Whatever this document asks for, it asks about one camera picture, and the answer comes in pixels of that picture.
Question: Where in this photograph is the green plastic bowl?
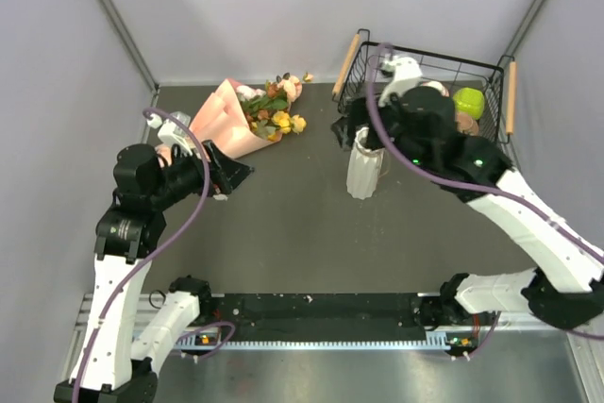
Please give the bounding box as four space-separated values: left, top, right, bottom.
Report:
453 87 485 121

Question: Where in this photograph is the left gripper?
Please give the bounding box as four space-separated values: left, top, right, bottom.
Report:
149 139 254 210

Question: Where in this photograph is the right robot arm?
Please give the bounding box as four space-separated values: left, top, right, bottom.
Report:
331 86 603 330

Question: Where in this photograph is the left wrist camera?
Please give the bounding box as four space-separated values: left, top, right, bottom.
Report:
146 113 193 155

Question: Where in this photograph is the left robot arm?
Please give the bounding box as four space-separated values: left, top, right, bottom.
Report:
53 141 254 402

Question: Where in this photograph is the artificial flower bunch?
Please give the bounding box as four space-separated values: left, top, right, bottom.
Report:
235 73 313 143

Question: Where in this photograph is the brown ceramic bowl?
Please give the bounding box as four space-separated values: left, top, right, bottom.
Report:
456 111 479 136

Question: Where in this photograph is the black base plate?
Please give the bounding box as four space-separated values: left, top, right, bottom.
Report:
210 294 428 343

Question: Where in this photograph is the white red patterned bowl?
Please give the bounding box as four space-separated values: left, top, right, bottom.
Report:
422 80 449 97

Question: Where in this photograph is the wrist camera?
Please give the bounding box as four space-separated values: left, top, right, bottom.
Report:
378 56 423 107
146 113 193 155

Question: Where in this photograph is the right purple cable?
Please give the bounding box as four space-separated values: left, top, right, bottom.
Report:
365 42 604 341

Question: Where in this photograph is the white ribbed vase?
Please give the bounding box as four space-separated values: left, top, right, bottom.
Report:
346 126 385 200

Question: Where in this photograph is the black wire basket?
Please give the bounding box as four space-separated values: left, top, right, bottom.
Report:
331 28 517 146

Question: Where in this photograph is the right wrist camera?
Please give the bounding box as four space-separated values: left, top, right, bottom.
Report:
378 56 423 107

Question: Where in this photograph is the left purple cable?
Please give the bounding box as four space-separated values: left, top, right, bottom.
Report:
70 108 237 403

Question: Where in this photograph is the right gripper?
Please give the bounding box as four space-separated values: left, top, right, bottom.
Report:
328 93 430 173

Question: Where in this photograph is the white cable duct rail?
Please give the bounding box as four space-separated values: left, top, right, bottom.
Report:
172 329 478 352

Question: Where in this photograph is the pink wrapping paper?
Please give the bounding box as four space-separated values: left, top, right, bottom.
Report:
189 78 281 159

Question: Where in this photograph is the purple cable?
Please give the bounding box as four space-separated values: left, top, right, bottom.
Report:
70 108 237 403
365 42 604 341

